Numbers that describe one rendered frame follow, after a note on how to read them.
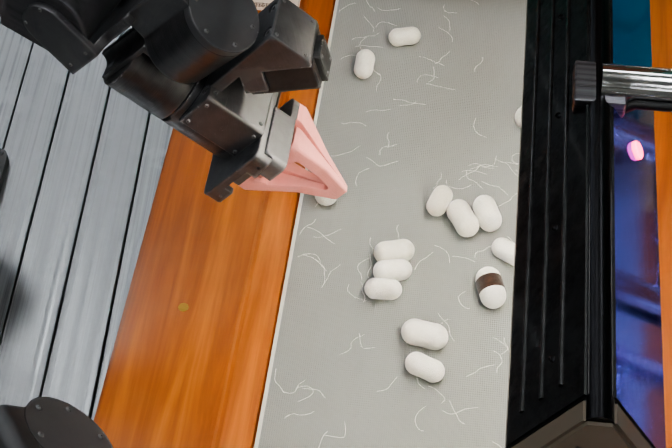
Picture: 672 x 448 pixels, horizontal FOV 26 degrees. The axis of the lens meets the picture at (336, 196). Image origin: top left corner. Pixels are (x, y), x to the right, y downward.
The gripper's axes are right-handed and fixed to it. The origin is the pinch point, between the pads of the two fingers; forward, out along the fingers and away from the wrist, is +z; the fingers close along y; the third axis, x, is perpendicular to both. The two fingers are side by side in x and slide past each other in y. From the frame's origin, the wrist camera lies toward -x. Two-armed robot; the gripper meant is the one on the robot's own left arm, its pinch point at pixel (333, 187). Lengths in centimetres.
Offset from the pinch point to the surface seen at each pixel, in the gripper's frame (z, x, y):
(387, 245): 9.4, 4.7, 2.8
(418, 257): 12.7, 4.5, 3.4
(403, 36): 8.9, 5.7, 29.1
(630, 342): -1.2, -30.2, -29.9
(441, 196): 12.6, 2.2, 8.9
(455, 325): 15.4, 2.2, -3.3
